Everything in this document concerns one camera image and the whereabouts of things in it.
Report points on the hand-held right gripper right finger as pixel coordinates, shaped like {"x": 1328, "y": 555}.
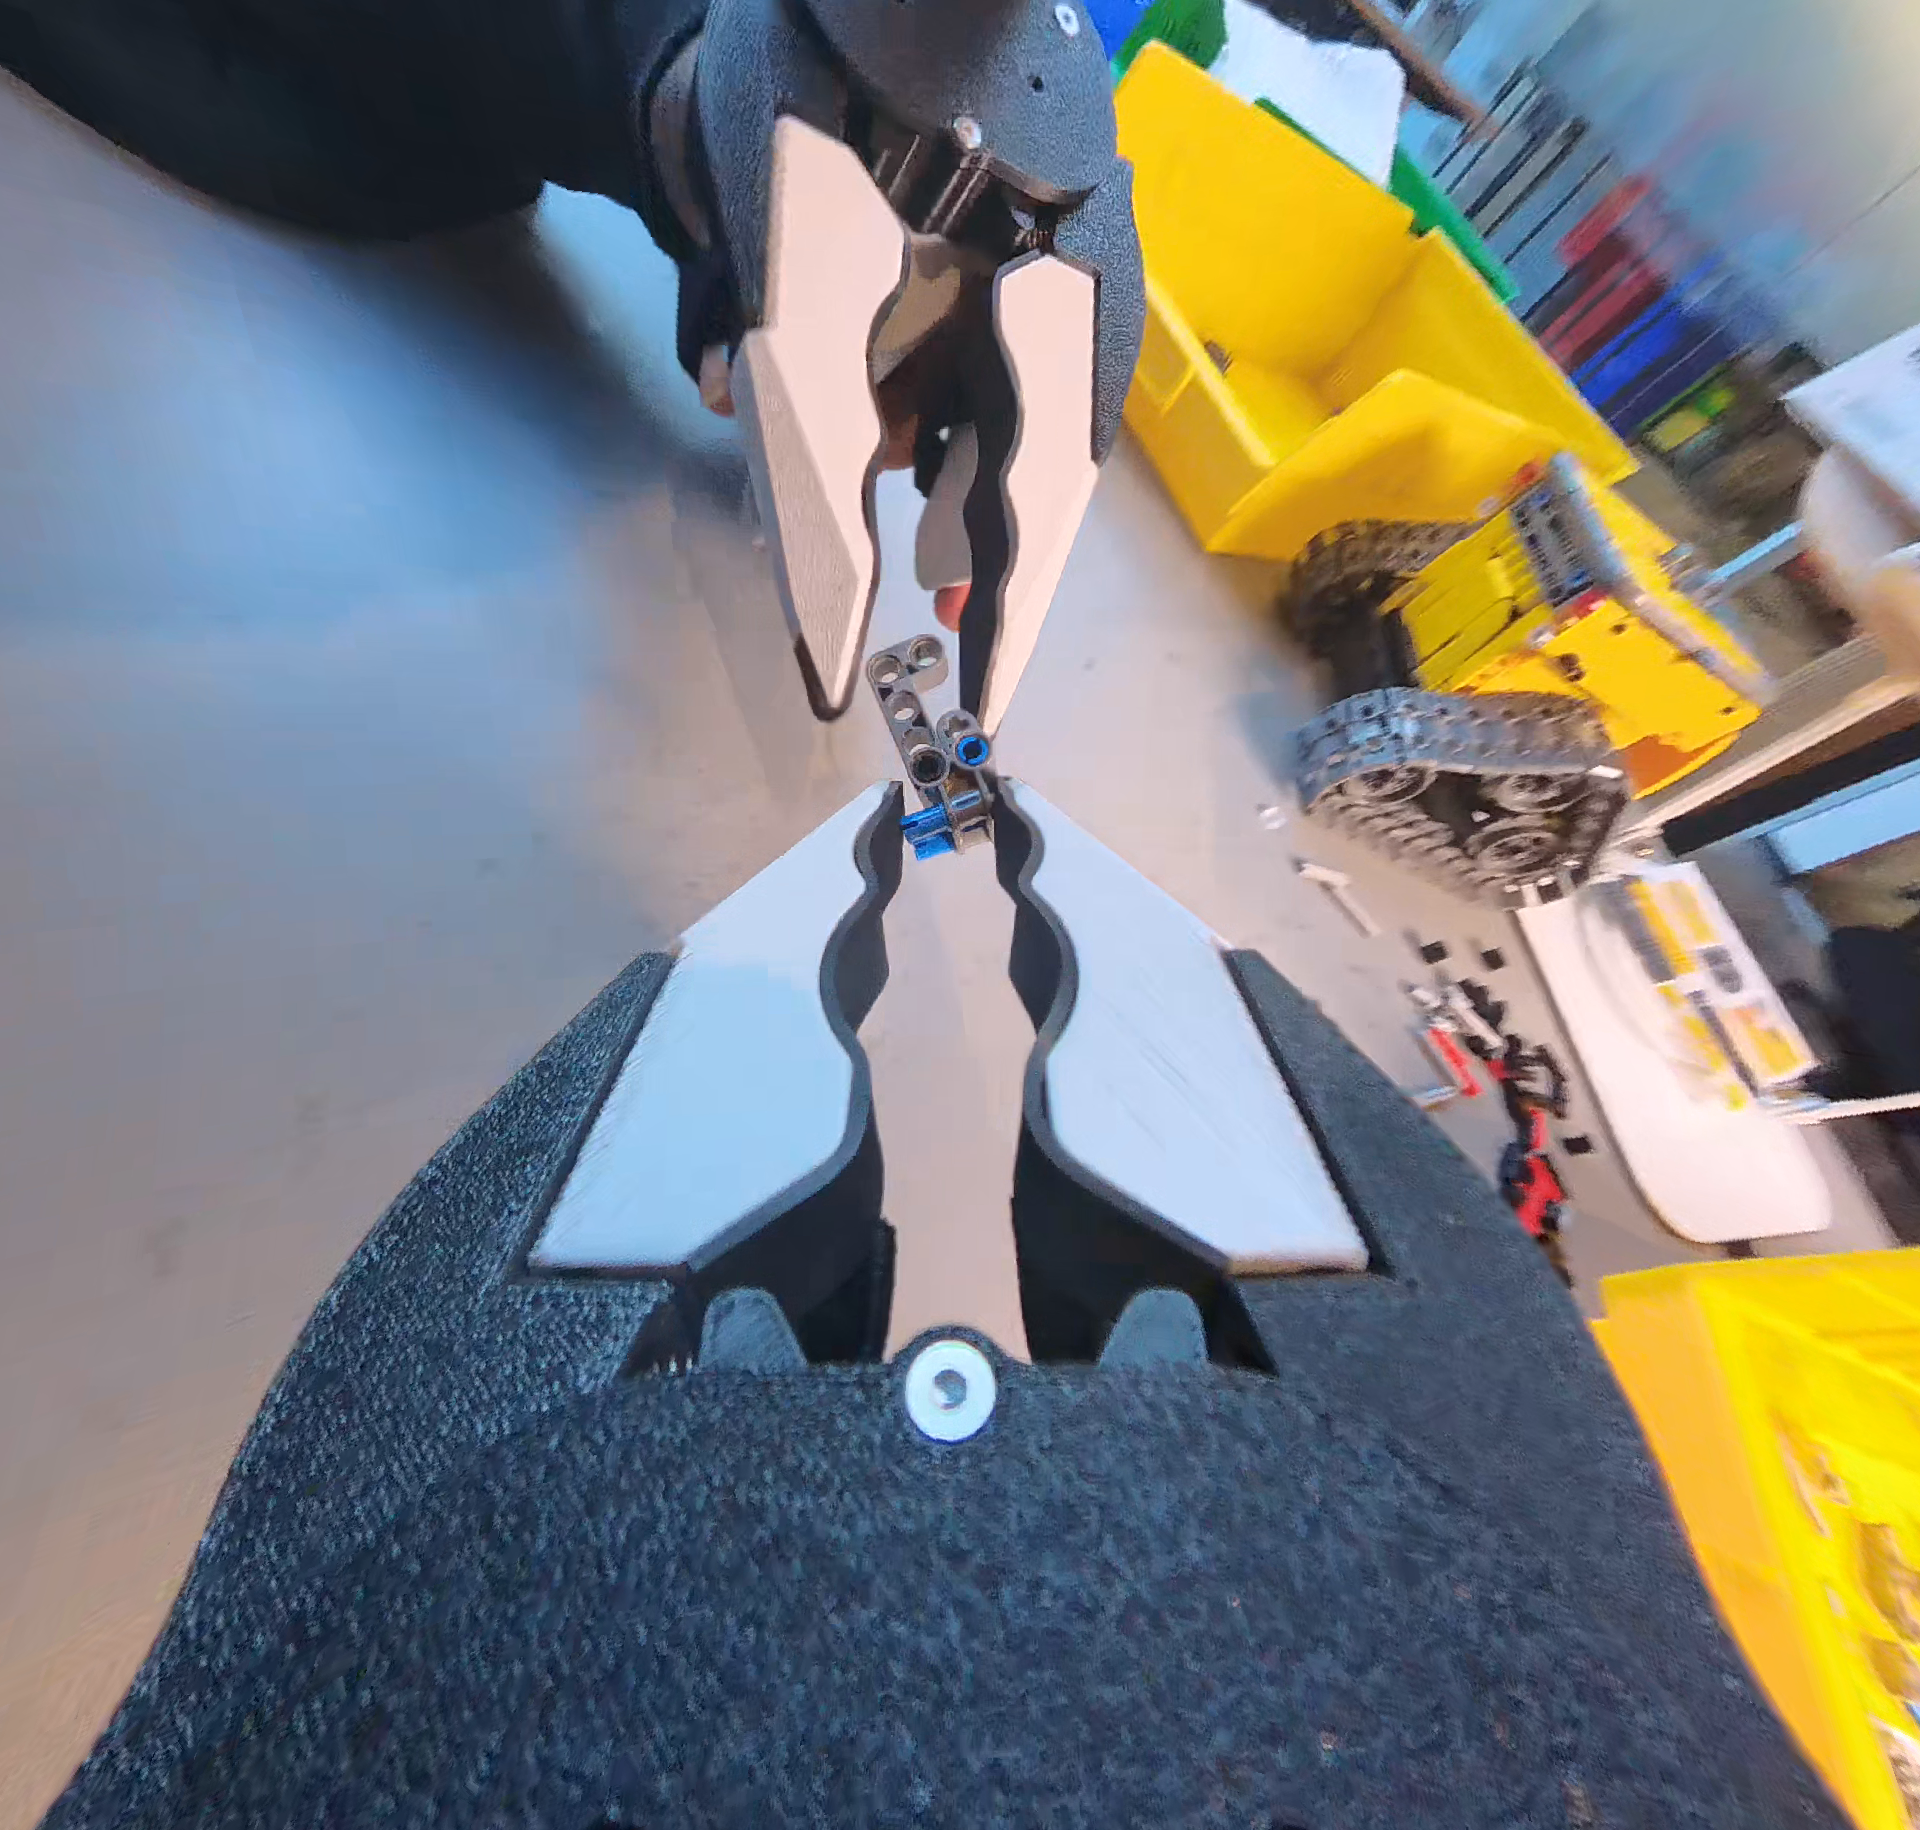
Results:
{"x": 1183, "y": 1093}

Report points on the grey desk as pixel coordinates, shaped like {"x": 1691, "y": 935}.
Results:
{"x": 302, "y": 813}

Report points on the green storage bin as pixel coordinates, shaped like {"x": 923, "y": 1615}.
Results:
{"x": 1450, "y": 218}

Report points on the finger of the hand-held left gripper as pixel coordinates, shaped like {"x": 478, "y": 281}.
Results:
{"x": 810, "y": 407}
{"x": 1053, "y": 407}

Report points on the white brick axle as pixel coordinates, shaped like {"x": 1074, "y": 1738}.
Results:
{"x": 1336, "y": 896}

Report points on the yellow storage bin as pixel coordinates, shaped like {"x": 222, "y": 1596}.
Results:
{"x": 1800, "y": 1483}
{"x": 1277, "y": 242}

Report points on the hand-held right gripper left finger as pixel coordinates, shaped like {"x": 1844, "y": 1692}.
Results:
{"x": 707, "y": 1093}

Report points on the rack of coloured bins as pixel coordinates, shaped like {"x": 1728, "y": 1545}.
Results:
{"x": 1664, "y": 284}

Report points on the grey connector with blue pins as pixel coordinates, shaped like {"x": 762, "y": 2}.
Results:
{"x": 923, "y": 828}

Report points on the grey brick beam assembly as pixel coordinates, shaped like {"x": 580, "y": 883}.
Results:
{"x": 898, "y": 699}

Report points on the person's left hand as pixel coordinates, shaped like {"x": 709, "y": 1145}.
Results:
{"x": 714, "y": 379}

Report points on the yellow tracked toy bulldozer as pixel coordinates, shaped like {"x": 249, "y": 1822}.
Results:
{"x": 1575, "y": 633}

